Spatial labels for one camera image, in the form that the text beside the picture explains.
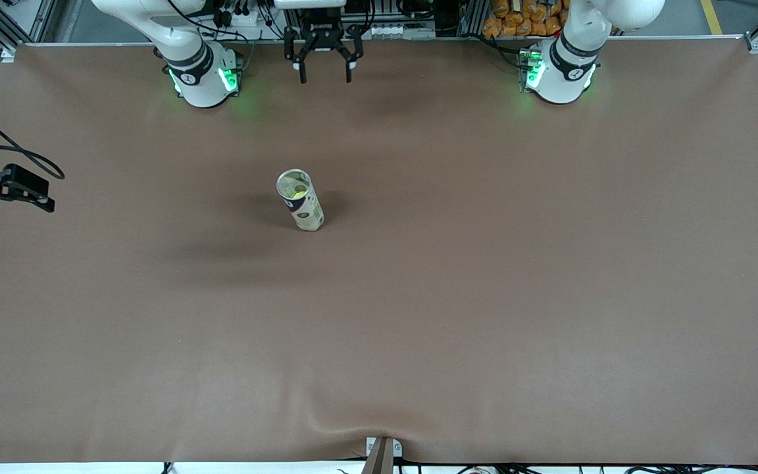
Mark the white blue tennis ball can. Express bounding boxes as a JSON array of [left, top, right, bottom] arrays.
[[276, 169, 326, 232]]

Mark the white power strip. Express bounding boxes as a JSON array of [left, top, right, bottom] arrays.
[[218, 3, 288, 41]]

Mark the white terminal block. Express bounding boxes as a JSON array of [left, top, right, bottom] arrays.
[[366, 23, 436, 39]]

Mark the orange bags pile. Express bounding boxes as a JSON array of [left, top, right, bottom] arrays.
[[482, 0, 567, 38]]

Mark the brown table mat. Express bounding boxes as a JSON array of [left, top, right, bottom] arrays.
[[0, 36, 758, 465]]

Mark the aluminium frame post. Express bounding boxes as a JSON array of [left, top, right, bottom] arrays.
[[280, 8, 311, 41]]

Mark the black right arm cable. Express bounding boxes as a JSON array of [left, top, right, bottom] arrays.
[[0, 102, 66, 182]]

